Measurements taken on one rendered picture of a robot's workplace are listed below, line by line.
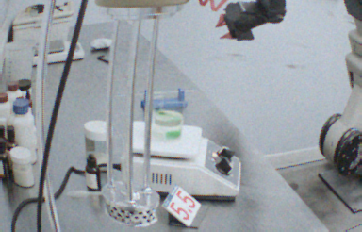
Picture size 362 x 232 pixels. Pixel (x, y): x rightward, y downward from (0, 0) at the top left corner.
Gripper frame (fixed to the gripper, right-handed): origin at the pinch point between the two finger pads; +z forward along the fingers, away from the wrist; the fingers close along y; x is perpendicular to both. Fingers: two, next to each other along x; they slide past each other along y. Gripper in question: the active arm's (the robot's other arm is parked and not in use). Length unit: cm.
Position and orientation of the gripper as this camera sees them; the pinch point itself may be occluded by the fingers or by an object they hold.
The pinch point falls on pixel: (221, 31)
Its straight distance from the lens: 165.5
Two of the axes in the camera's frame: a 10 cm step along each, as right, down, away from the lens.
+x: 7.6, -1.8, 6.2
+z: -5.8, 2.5, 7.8
